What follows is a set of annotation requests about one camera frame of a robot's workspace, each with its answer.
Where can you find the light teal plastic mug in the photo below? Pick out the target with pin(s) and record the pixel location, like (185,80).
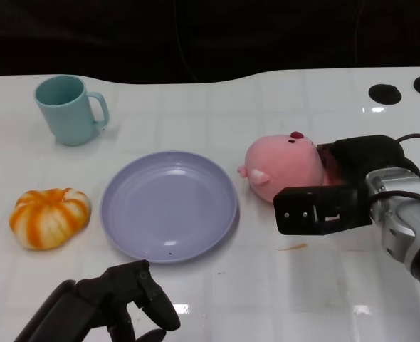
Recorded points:
(69,121)

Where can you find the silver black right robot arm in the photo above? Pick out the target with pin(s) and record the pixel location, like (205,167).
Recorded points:
(402,213)

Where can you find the lilac plastic plate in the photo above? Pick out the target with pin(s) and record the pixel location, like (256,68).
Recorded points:
(171,206)

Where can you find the pink plush beaver doll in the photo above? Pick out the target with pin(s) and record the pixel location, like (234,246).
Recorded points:
(281,160)

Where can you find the orange white striped pumpkin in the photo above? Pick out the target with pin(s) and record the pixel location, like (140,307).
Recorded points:
(48,217)

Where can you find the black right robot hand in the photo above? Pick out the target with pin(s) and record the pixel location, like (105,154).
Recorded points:
(359,156)

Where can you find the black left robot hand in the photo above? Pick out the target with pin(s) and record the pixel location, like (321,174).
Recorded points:
(89,303)

